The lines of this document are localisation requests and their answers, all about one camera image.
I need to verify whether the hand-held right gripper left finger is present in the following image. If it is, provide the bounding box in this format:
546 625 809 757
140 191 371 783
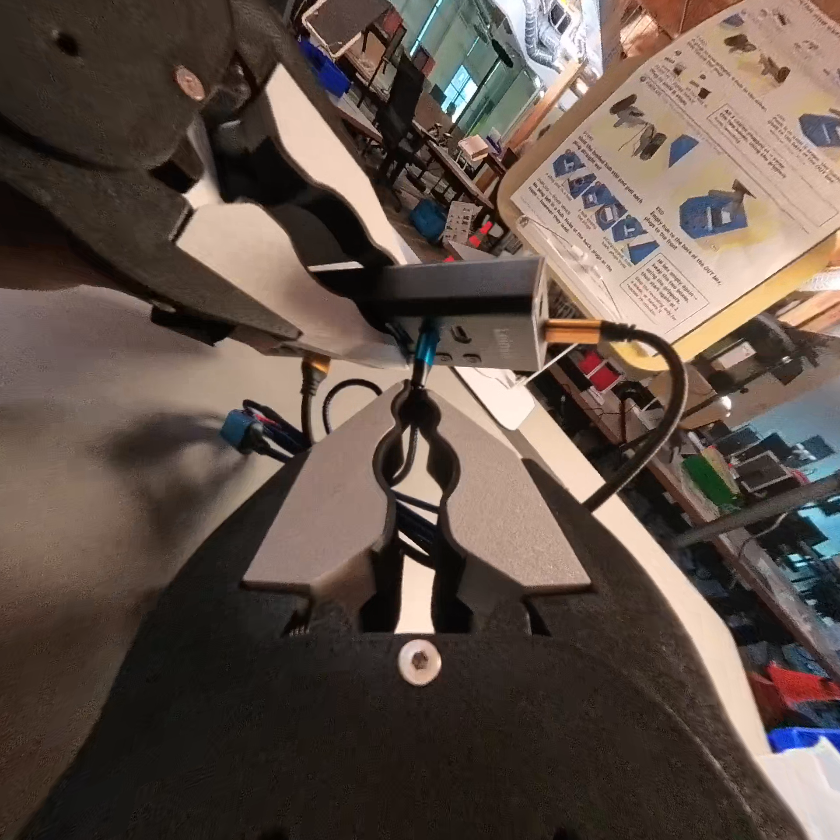
241 381 413 618

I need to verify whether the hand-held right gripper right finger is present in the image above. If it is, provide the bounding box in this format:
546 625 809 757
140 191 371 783
419 390 593 618

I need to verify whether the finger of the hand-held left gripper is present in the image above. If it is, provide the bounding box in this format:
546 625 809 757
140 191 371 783
174 202 422 371
211 62 413 282

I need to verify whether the dark usb hub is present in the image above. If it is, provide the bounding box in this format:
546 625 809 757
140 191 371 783
308 256 550 372

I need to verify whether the black office chair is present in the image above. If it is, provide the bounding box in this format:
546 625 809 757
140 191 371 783
374 52 431 194

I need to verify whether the blue crate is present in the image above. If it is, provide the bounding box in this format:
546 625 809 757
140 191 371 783
412 200 448 240

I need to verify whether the stack of blue bins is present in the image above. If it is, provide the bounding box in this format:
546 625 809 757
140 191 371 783
298 36 352 99

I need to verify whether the wooden table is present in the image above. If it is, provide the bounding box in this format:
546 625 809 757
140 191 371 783
420 128 509 224

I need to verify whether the white printed sign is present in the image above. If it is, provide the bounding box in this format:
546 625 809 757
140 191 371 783
445 202 479 245

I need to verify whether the red box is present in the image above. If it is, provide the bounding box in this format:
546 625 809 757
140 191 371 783
581 354 621 395

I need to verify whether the green box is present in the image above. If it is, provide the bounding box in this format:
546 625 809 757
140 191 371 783
682 451 741 508

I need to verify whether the metal pole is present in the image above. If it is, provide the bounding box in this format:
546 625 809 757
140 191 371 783
675 474 840 549

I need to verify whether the red bin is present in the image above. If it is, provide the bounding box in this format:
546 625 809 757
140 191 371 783
748 661 840 723

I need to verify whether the blue bin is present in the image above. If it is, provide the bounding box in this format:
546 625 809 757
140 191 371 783
766 724 840 756

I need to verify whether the instruction poster board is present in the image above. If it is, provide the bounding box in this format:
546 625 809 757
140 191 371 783
497 0 840 361

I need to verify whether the white container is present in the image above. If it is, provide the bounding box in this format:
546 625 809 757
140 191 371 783
753 734 840 840

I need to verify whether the black cable with gold plug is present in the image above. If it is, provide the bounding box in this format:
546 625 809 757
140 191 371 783
298 353 383 455
543 319 689 511

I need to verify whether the white cable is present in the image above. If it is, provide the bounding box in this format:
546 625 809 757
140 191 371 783
518 215 627 322

